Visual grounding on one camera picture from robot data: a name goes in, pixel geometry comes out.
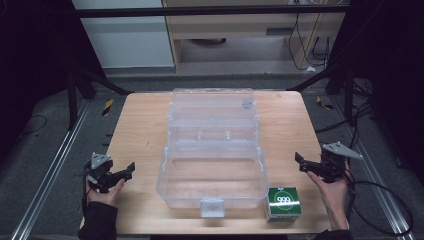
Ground aluminium floor rail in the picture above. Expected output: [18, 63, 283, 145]
[9, 99, 94, 240]
[332, 95, 417, 240]

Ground black metal stand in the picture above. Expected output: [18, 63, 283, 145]
[285, 61, 357, 127]
[63, 62, 135, 132]

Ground black horizontal frame bar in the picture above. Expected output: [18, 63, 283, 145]
[74, 5, 350, 19]

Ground light wooden desk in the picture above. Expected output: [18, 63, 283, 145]
[161, 0, 351, 73]

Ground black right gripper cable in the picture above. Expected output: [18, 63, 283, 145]
[343, 166, 415, 237]

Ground person's right hand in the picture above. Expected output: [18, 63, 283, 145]
[306, 161, 352, 217]

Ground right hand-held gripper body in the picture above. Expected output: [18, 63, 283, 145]
[317, 141, 364, 184]

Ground green and white carton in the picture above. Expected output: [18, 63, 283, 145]
[265, 186, 303, 224]

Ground clear plastic storage box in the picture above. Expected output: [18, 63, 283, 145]
[155, 87, 270, 219]

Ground black hanging cables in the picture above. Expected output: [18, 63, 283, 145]
[287, 12, 335, 72]

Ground person's left hand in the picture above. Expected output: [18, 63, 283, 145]
[85, 177, 127, 208]

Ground yellow and black tape strip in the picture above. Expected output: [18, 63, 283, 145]
[101, 98, 115, 117]
[315, 95, 335, 111]

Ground black floor cable bundle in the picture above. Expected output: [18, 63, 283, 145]
[314, 79, 376, 135]

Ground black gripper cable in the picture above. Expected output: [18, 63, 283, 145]
[80, 164, 90, 216]
[343, 166, 415, 237]

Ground thin black floor cable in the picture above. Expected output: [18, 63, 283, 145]
[19, 114, 48, 137]

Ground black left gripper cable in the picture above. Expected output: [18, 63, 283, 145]
[80, 164, 90, 216]

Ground dark curtain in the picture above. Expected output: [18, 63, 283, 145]
[0, 0, 105, 164]
[327, 0, 424, 186]

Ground white cabinet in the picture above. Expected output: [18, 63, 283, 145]
[71, 0, 176, 70]

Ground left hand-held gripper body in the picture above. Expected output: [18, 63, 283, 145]
[82, 151, 117, 194]

